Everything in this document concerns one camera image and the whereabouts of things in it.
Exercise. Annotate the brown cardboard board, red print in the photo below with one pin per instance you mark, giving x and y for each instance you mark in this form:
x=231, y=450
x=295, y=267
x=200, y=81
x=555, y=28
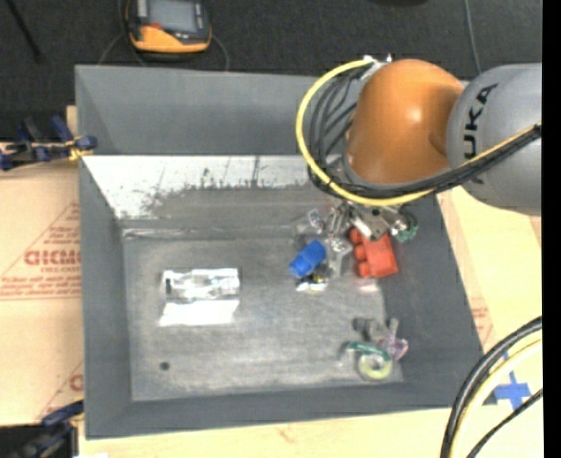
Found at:
x=32, y=332

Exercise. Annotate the small grey tool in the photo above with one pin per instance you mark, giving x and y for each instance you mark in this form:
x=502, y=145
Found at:
x=373, y=327

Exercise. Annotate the red toy brick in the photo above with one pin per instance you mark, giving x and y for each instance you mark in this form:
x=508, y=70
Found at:
x=378, y=258

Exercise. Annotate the black cylinder on white bracket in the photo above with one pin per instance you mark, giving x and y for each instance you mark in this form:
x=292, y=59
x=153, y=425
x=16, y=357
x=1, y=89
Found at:
x=409, y=219

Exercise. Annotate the grey metal bin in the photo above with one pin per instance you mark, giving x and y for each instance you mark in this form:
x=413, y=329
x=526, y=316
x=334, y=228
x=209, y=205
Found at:
x=261, y=341

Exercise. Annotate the small white and yellow object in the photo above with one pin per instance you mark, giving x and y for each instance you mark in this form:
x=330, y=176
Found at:
x=311, y=284

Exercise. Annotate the clear green tape dispenser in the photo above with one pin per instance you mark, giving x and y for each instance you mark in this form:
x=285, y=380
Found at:
x=375, y=365

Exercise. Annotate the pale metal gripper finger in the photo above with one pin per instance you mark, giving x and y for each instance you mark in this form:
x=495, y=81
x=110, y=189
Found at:
x=340, y=256
x=315, y=219

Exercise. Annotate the blue toy block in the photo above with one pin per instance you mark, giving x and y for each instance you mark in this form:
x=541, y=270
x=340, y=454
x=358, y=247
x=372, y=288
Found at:
x=307, y=258

